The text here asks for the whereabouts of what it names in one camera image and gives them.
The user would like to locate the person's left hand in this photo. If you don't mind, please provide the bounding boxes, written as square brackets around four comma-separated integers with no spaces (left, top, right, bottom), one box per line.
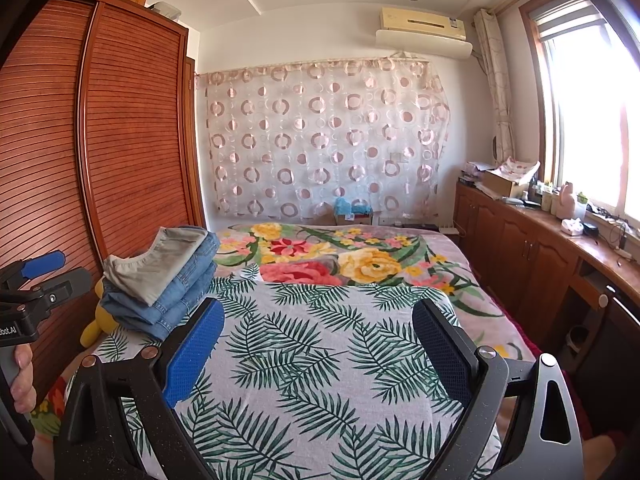
[12,345,38,413]

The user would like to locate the wall air conditioner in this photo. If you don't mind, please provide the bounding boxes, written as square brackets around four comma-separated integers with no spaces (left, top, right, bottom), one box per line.
[378,6,467,41]

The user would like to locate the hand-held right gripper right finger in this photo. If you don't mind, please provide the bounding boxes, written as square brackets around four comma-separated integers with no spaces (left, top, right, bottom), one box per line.
[411,299,586,480]

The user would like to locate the floral bed blanket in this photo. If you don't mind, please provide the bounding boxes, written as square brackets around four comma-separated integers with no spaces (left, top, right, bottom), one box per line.
[30,220,538,436]

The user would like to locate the leaf print bed sheet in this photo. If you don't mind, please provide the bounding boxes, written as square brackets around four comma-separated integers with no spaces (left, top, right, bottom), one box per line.
[75,262,538,480]

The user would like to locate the clear storage box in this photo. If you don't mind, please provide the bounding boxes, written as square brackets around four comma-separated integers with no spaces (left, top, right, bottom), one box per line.
[147,1,181,21]

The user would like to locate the wooden framed window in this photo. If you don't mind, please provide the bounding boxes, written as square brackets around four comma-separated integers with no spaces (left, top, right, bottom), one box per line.
[520,0,640,221]

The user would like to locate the open cardboard box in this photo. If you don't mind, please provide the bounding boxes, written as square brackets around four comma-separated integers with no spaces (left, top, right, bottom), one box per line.
[481,169,530,200]

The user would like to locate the yellow plush toy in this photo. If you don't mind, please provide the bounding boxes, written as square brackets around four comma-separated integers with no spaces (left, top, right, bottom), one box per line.
[80,280,118,348]

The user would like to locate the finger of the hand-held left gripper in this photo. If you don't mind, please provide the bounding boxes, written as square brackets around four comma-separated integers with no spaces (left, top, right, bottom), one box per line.
[15,267,94,318]
[0,251,66,291]

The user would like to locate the folded blue jeans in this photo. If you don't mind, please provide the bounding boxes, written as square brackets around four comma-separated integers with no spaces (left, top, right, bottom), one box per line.
[97,232,221,343]

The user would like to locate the blue plastic bag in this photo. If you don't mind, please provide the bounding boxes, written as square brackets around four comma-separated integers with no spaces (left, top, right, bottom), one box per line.
[333,197,372,217]

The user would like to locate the white patterned bag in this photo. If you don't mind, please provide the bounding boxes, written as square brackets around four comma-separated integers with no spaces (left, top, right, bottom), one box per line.
[500,156,542,181]

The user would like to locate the wooden cabinet counter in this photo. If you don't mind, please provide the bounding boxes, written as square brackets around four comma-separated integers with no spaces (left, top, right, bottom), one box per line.
[454,180,640,411]

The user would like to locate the small grey bin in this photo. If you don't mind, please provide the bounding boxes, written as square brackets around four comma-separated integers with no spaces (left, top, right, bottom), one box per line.
[570,325,591,356]

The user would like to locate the wooden louvered wardrobe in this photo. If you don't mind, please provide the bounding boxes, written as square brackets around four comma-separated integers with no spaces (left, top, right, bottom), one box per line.
[0,0,208,401]

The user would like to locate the grey pants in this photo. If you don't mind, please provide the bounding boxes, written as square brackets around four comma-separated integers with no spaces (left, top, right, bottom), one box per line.
[102,226,208,307]

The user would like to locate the small cardboard box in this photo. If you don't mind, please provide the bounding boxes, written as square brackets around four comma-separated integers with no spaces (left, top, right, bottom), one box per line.
[334,211,374,227]

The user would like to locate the circle patterned sheer curtain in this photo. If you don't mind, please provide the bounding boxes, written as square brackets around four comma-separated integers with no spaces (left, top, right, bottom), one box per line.
[195,55,451,221]

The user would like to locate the pale detergent jug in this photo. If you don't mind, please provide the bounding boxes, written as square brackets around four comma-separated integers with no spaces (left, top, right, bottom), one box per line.
[555,182,576,218]

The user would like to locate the beige window curtain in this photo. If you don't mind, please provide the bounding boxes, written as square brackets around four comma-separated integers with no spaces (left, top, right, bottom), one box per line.
[472,8,516,163]

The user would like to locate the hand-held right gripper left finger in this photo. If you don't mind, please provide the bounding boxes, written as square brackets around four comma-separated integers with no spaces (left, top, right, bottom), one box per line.
[54,297,226,480]

